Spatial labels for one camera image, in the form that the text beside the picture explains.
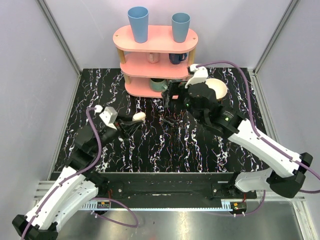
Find large blue plastic cup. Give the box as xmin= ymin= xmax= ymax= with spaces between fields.
xmin=127 ymin=6 xmax=149 ymax=44

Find dark blue ceramic mug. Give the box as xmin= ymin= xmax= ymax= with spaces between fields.
xmin=169 ymin=53 xmax=188 ymax=65

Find small blue plastic cup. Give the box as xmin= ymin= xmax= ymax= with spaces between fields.
xmin=171 ymin=12 xmax=191 ymax=43

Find green speckled ceramic mug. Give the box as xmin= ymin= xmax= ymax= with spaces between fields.
xmin=149 ymin=78 xmax=168 ymax=92

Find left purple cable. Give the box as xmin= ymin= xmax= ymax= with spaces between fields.
xmin=19 ymin=105 xmax=140 ymax=240

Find aluminium frame rail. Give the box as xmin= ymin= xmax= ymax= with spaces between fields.
xmin=28 ymin=177 xmax=318 ymax=240

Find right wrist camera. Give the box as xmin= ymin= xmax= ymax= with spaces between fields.
xmin=184 ymin=63 xmax=209 ymax=89

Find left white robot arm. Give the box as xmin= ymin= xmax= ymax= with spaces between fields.
xmin=12 ymin=112 xmax=146 ymax=240

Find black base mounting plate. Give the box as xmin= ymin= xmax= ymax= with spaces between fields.
xmin=93 ymin=172 xmax=258 ymax=211

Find cream bowl with dark rim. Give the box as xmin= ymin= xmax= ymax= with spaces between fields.
xmin=205 ymin=78 xmax=228 ymax=101

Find cream earbud charging case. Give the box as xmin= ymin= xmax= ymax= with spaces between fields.
xmin=132 ymin=112 xmax=146 ymax=121

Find pink ceramic mug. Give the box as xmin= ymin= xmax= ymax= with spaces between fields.
xmin=146 ymin=52 xmax=160 ymax=64

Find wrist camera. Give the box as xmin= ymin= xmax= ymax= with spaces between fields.
xmin=184 ymin=63 xmax=209 ymax=89
xmin=99 ymin=106 xmax=118 ymax=130

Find pink three-tier wooden shelf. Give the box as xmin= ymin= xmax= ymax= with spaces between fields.
xmin=113 ymin=25 xmax=198 ymax=98

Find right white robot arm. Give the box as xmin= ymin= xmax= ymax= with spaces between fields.
xmin=161 ymin=78 xmax=313 ymax=199

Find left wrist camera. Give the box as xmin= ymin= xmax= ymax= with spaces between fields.
xmin=99 ymin=106 xmax=118 ymax=130

